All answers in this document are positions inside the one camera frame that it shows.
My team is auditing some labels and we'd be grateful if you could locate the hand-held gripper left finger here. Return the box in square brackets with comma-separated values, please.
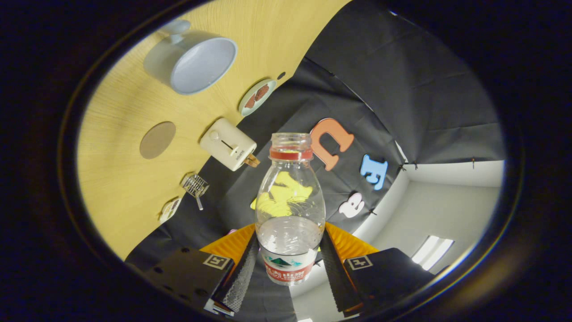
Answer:
[127, 222, 260, 316]

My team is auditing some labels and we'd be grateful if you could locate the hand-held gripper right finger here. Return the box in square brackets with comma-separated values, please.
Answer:
[320, 220, 452, 314]

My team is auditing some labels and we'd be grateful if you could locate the clear plastic juice bottle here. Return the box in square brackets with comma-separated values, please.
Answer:
[255, 132, 327, 286]

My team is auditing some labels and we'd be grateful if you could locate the round brown coaster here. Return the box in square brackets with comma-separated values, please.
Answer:
[139, 121, 177, 160]

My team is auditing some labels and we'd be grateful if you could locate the white cup with handle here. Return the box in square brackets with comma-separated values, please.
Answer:
[143, 19, 238, 95]

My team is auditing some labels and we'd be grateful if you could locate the large ceiling light panel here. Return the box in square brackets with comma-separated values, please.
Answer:
[411, 236, 454, 270]

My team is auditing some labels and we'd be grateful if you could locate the white divided condiment tray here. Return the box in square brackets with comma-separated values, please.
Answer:
[159, 197, 181, 224]

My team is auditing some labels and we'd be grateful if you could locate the white toaster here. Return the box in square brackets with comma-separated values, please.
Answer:
[200, 118, 258, 172]

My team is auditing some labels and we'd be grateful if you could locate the wooden table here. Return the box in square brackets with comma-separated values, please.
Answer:
[77, 0, 353, 261]

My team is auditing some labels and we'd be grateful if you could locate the pale green plate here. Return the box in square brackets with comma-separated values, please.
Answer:
[238, 79, 278, 117]

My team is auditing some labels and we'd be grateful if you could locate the small metal wire basket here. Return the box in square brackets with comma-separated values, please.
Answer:
[181, 174, 210, 198]

